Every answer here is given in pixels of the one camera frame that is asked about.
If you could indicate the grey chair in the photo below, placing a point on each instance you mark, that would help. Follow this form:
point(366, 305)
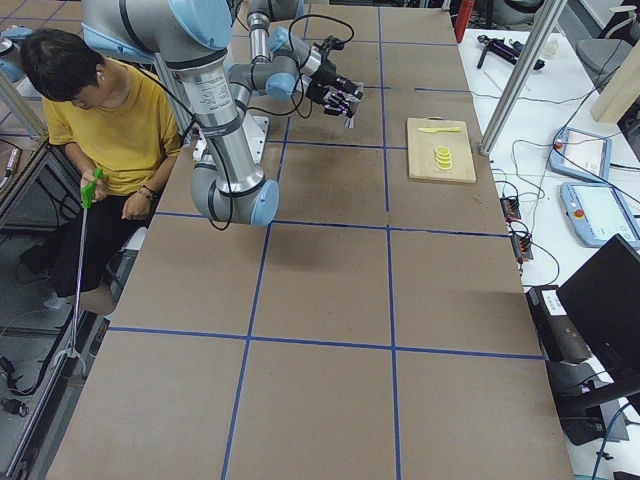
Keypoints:
point(601, 57)

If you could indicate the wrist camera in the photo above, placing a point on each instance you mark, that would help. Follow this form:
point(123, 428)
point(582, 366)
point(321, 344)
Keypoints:
point(330, 44)

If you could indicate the red cylinder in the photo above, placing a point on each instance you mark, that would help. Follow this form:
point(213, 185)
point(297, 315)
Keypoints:
point(464, 13)

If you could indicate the person in yellow shirt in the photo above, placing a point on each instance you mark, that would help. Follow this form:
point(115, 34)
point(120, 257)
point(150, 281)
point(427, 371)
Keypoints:
point(104, 114)

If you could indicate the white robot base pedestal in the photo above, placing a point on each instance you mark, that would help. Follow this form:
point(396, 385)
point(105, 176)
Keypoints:
point(255, 129)

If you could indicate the steel double jigger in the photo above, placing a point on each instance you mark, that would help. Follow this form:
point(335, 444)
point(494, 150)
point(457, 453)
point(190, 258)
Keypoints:
point(350, 114)

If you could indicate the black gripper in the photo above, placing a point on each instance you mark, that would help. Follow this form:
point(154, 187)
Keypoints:
point(327, 75)

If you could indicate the green reacher grabber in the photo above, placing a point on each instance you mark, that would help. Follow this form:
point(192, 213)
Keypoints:
point(70, 351)

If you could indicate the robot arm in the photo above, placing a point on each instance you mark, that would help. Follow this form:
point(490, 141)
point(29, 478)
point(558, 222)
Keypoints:
point(191, 37)
point(285, 67)

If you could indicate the black tripod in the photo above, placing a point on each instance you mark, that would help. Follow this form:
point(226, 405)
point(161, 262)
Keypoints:
point(509, 51)

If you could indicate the teach pendant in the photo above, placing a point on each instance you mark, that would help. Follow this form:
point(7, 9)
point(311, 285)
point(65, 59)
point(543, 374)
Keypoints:
point(597, 212)
point(581, 155)

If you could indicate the far teach pendant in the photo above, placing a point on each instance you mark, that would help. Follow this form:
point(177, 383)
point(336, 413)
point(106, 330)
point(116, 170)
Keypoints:
point(581, 155)

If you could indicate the yellow plastic knife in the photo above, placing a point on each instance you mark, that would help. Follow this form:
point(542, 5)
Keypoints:
point(432, 130)

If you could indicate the black monitor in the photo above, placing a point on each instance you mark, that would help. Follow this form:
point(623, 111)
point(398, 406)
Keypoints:
point(602, 300)

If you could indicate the aluminium frame post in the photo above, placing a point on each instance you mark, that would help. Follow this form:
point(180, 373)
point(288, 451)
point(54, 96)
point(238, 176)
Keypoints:
point(542, 27)

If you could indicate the wooden cutting board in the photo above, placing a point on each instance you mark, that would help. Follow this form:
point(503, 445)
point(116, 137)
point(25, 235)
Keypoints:
point(422, 157)

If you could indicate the black box device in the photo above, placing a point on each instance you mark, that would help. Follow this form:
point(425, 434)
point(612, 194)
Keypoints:
point(560, 338)

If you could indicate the wooden plank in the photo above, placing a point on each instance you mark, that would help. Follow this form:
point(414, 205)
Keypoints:
point(621, 91)

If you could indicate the near teach pendant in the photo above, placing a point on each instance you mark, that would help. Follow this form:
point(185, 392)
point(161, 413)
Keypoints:
point(597, 212)

